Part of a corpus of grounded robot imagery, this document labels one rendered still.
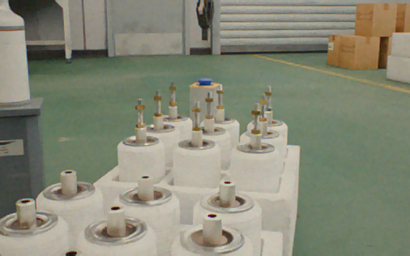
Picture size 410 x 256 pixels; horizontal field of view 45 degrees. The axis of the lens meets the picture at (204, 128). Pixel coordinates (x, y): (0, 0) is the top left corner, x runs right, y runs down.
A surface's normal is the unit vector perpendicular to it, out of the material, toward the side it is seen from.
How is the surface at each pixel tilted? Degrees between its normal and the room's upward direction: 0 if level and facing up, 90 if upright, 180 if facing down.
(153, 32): 90
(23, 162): 85
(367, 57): 90
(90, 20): 90
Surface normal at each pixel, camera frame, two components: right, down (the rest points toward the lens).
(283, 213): -0.22, 0.22
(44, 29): 0.25, 0.22
